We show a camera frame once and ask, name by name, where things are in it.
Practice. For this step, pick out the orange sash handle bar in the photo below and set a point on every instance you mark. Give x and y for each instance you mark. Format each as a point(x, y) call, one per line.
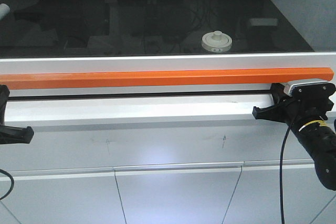
point(161, 78)

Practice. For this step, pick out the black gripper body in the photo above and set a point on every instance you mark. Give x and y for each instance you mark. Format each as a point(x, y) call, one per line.
point(305, 110)

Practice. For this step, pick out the white cylinder at left edge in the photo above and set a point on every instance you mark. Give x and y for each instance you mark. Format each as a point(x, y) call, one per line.
point(4, 10)

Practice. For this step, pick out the left white cabinet door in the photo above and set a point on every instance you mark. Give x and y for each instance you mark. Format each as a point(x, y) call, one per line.
point(67, 198)

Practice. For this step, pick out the glass jar with cream lid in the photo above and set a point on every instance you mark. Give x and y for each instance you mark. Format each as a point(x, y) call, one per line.
point(217, 42)

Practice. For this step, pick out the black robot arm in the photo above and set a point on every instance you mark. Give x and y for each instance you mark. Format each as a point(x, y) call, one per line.
point(319, 142)

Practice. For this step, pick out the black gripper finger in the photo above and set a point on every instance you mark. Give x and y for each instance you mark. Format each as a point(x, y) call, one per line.
point(4, 95)
point(275, 113)
point(16, 135)
point(277, 92)

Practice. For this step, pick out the right white cabinet door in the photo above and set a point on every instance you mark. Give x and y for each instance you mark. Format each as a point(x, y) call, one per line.
point(256, 198)

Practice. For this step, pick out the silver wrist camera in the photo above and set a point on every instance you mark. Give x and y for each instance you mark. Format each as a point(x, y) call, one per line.
point(309, 88)

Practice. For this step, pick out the white-framed glass sash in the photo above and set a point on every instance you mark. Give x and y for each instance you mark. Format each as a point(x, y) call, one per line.
point(75, 36)

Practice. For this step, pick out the middle white cabinet door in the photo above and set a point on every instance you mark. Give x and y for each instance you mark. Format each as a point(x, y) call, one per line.
point(177, 195)

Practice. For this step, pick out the white cabinet door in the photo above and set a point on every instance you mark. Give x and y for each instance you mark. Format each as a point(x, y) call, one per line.
point(67, 198)
point(177, 195)
point(256, 198)

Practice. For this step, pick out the white fume hood base cabinet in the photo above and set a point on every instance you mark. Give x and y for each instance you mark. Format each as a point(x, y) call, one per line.
point(96, 135)

